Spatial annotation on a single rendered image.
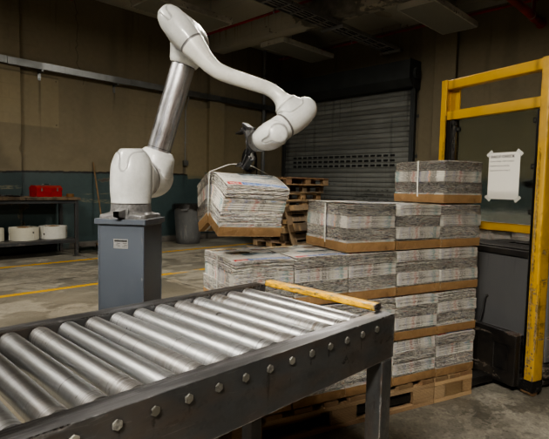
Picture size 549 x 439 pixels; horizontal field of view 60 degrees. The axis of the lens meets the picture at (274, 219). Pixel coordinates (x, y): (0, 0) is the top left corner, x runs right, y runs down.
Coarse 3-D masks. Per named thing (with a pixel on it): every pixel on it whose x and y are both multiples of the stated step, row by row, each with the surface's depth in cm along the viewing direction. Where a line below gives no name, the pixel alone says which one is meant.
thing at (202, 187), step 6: (204, 180) 216; (198, 186) 225; (204, 186) 216; (198, 192) 225; (204, 192) 216; (198, 198) 225; (204, 198) 214; (198, 204) 224; (204, 204) 214; (198, 210) 222; (204, 210) 213; (198, 216) 222; (204, 228) 216; (210, 228) 216
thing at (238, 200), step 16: (224, 176) 197; (240, 176) 202; (256, 176) 207; (272, 176) 212; (224, 192) 190; (240, 192) 191; (256, 192) 194; (272, 192) 197; (288, 192) 200; (224, 208) 192; (240, 208) 195; (256, 208) 198; (272, 208) 200; (224, 224) 194; (240, 224) 197; (256, 224) 201; (272, 224) 204
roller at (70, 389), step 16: (16, 336) 103; (0, 352) 103; (16, 352) 97; (32, 352) 94; (32, 368) 90; (48, 368) 87; (64, 368) 86; (48, 384) 84; (64, 384) 81; (80, 384) 80; (64, 400) 79; (80, 400) 76
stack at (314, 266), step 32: (224, 256) 206; (256, 256) 208; (288, 256) 213; (320, 256) 213; (352, 256) 221; (384, 256) 231; (416, 256) 241; (320, 288) 214; (352, 288) 223; (416, 320) 243; (416, 352) 244; (352, 384) 227; (416, 384) 249; (288, 416) 211; (320, 416) 236; (352, 416) 228
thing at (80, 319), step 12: (228, 288) 155; (240, 288) 156; (252, 288) 159; (264, 288) 163; (156, 300) 138; (168, 300) 138; (180, 300) 139; (192, 300) 142; (96, 312) 124; (108, 312) 124; (132, 312) 128; (24, 324) 112; (36, 324) 112; (48, 324) 112; (60, 324) 114; (84, 324) 119; (0, 336) 105; (24, 336) 109
